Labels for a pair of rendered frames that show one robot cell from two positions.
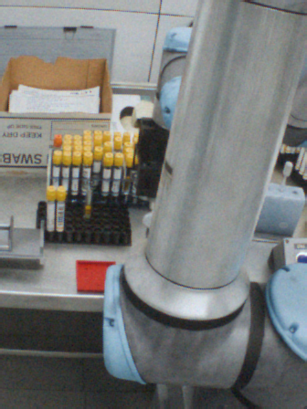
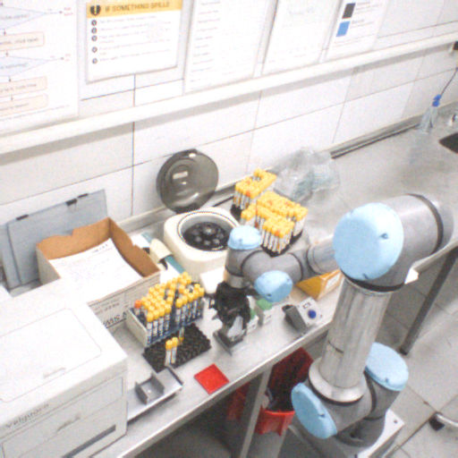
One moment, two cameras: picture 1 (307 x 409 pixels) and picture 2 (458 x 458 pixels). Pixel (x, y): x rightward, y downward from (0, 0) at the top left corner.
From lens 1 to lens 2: 0.79 m
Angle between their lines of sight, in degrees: 26
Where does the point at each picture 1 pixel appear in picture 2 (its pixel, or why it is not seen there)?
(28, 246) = (170, 384)
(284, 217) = not seen: hidden behind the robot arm
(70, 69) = (85, 234)
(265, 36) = (383, 303)
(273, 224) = not seen: hidden behind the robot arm
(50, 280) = (190, 397)
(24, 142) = (106, 313)
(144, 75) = (129, 212)
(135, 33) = (118, 186)
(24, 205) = (131, 356)
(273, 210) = not seen: hidden behind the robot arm
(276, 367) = (383, 398)
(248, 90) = (377, 321)
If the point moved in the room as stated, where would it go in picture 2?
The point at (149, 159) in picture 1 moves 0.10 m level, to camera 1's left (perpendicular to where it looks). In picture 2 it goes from (228, 304) to (192, 315)
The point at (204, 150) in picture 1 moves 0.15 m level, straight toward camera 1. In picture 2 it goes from (359, 343) to (409, 415)
